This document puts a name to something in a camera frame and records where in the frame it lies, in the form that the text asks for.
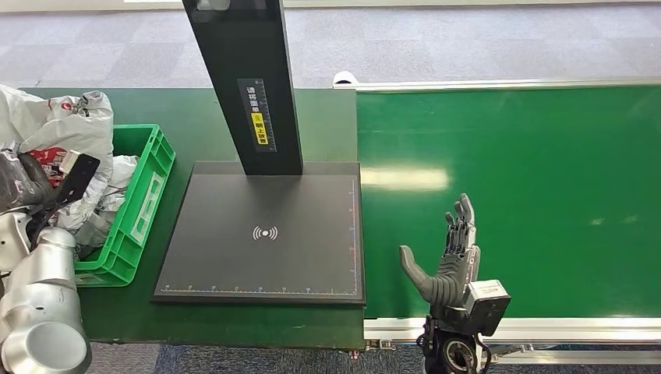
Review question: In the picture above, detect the wide aluminium conveyor rail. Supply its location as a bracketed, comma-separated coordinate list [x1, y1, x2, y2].
[363, 316, 661, 345]

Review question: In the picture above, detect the white package with red print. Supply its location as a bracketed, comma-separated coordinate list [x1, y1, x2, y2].
[0, 85, 115, 233]

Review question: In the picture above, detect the black scanner base plate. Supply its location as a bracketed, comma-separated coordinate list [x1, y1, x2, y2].
[150, 161, 366, 305]

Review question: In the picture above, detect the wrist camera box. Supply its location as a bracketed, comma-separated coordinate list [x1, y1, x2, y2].
[466, 279, 511, 337]
[50, 150, 101, 209]

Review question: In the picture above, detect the green plastic crate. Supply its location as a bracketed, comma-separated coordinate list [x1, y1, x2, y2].
[73, 123, 177, 288]

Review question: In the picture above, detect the thin aluminium conveyor rail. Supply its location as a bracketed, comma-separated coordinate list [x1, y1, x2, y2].
[333, 76, 661, 94]

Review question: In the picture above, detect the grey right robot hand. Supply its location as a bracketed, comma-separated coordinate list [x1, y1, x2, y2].
[398, 193, 482, 319]

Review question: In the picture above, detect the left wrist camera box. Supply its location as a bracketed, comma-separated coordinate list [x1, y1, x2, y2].
[50, 150, 101, 209]

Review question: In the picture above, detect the aluminium conveyor frame beam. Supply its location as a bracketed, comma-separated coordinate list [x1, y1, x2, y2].
[487, 348, 661, 366]

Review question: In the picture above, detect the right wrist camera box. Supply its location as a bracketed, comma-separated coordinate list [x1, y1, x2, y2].
[466, 279, 511, 337]

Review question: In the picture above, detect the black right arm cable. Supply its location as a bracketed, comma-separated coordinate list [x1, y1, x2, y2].
[479, 335, 493, 374]

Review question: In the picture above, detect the white crumpled courier package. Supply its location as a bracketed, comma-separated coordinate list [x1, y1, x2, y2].
[73, 154, 140, 262]

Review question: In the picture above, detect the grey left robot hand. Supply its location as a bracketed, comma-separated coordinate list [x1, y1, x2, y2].
[0, 150, 56, 213]

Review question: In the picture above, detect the black and yellow column label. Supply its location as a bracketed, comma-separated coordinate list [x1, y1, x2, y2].
[236, 78, 277, 153]

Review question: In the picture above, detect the green conveyor belt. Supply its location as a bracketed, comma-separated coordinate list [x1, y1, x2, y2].
[356, 85, 661, 320]

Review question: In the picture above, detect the black scanner column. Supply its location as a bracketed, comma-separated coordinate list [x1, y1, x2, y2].
[182, 0, 304, 177]

